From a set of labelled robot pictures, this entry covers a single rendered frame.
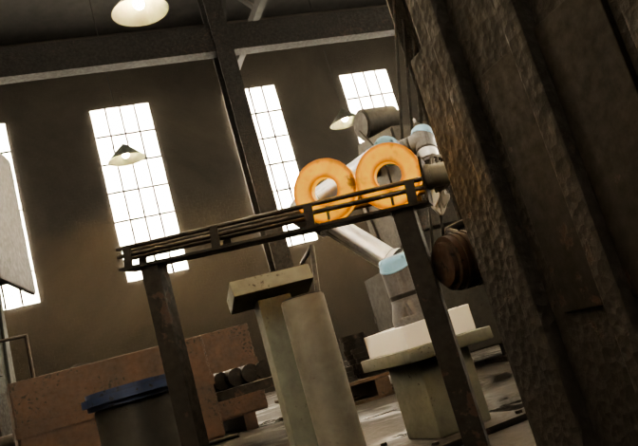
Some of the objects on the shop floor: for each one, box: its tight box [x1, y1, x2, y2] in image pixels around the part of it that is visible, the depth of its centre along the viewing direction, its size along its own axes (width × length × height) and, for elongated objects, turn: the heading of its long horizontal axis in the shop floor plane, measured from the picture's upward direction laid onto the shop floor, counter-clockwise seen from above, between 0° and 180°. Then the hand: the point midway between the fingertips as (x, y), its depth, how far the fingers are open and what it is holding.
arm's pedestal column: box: [379, 345, 528, 446], centre depth 228 cm, size 40×40×26 cm
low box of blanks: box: [7, 336, 226, 446], centre depth 363 cm, size 93×73×66 cm
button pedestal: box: [227, 264, 319, 446], centre depth 200 cm, size 16×24×62 cm, turn 55°
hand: (440, 213), depth 232 cm, fingers closed
